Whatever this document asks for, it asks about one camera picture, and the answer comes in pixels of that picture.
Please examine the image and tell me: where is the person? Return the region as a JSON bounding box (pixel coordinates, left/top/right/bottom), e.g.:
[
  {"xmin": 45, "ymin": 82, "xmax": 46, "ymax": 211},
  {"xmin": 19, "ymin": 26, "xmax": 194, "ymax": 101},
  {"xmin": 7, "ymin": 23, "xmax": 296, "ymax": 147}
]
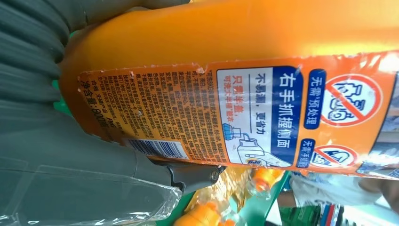
[{"xmin": 277, "ymin": 173, "xmax": 399, "ymax": 208}]

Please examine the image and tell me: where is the green plastic crate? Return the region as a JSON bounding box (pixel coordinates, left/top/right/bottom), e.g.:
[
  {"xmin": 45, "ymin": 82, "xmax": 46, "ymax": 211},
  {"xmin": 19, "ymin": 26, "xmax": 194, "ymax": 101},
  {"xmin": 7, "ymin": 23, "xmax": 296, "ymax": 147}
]
[{"xmin": 279, "ymin": 206, "xmax": 322, "ymax": 226}]

